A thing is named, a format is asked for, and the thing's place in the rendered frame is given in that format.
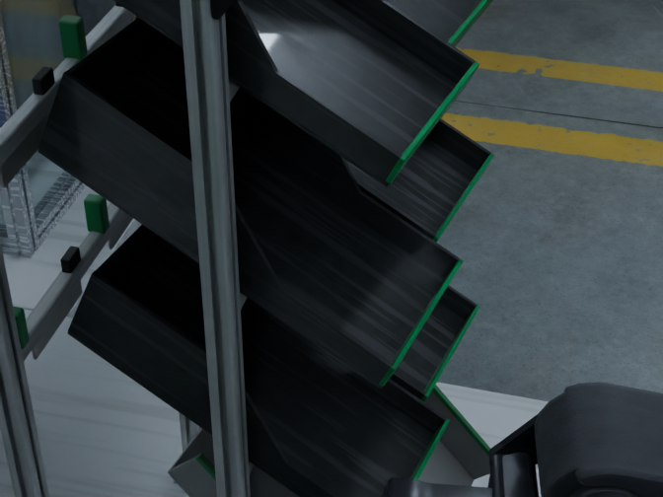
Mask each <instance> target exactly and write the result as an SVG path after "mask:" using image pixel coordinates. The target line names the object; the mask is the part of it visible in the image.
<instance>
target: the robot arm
mask: <svg viewBox="0 0 663 497"><path fill-rule="evenodd" d="M536 464H538V469H539V478H540V486H541V496H542V497H663V393H661V392H655V391H650V390H640V389H635V388H629V387H624V386H619V385H613V384H607V383H583V384H577V385H573V386H569V387H567V388H565V390H564V393H562V394H560V395H559V396H557V397H555V398H554V399H552V400H551V401H549V402H548V403H547V404H546V406H545V407H544V408H543V409H542V410H541V411H540V412H539V414H537V415H536V416H534V417H533V418H532V419H530V420H529V421H528V422H526V423H525V424H524V425H522V426H521V427H520V428H518V429H517V430H516V431H514V432H513V433H511V434H510V435H509V436H507V437H506V438H505V439H503V440H502V441H501V442H499V443H498V444H497V445H495V446H494V447H492V448H491V449H490V450H489V465H490V476H489V482H488V486H487V487H474V486H462V485H449V484H436V483H428V482H423V481H420V480H416V479H408V478H395V477H392V478H391V479H389V480H388V486H386V488H385V493H384V494H381V495H380V497H539V490H538V481H537V472H536Z"/></svg>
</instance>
